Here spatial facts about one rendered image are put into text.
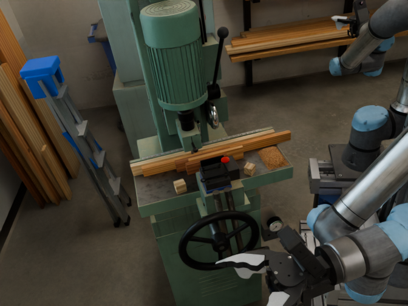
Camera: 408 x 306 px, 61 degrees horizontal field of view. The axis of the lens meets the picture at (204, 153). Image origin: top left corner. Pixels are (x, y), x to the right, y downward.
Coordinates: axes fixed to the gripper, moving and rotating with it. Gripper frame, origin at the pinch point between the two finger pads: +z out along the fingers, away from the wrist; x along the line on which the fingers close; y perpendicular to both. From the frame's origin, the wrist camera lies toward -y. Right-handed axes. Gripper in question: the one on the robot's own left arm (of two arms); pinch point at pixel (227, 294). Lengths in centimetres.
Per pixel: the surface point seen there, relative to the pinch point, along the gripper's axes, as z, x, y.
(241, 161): -30, 72, 24
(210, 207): -11, 54, 26
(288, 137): -52, 76, 22
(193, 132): -13, 74, 7
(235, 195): -20, 53, 24
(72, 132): 39, 148, 24
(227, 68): -104, 302, 62
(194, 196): -7, 64, 27
